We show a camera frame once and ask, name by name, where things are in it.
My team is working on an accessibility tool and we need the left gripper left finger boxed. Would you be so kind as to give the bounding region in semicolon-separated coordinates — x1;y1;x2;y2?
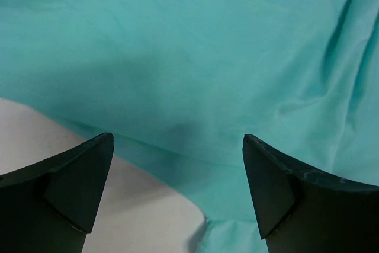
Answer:
1;133;114;252

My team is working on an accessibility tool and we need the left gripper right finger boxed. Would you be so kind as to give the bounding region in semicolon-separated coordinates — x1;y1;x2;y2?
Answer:
243;134;378;253

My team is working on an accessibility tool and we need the teal t shirt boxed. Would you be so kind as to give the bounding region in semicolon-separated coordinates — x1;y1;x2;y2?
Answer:
1;0;378;252

